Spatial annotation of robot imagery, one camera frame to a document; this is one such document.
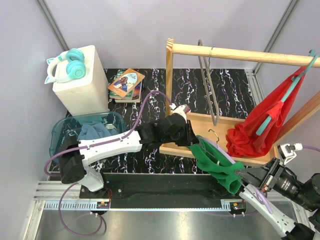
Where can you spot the wooden clothes rack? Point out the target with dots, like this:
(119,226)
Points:
(202,123)

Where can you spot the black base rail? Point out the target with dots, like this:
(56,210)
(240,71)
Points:
(162,192)

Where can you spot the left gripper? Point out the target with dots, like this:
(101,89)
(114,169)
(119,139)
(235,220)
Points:
(190,139)

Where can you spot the red tank top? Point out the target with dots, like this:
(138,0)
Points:
(256,135)

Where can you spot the orange top book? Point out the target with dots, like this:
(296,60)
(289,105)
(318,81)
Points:
(126,82)

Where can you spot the teal hanger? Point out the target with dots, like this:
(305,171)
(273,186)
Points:
(295,80)

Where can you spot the green tank top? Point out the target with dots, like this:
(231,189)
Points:
(212,159)

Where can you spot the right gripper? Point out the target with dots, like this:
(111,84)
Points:
(263,177)

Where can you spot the white box stand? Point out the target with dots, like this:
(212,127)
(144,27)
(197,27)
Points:
(87,95)

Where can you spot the grey hanger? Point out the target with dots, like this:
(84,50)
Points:
(209,89)

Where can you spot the teal cat-ear headphones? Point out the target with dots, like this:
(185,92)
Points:
(75,68)

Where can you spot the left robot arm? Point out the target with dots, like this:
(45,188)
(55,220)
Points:
(75,157)

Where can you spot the teal plastic bin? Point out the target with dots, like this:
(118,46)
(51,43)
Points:
(71,126)

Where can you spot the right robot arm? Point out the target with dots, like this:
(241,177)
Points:
(305,195)

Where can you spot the green bottom book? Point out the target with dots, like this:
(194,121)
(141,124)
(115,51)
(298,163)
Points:
(133,97)

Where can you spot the blue tank top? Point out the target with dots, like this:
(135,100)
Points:
(94,130)

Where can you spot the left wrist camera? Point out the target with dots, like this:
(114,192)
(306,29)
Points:
(181,110)

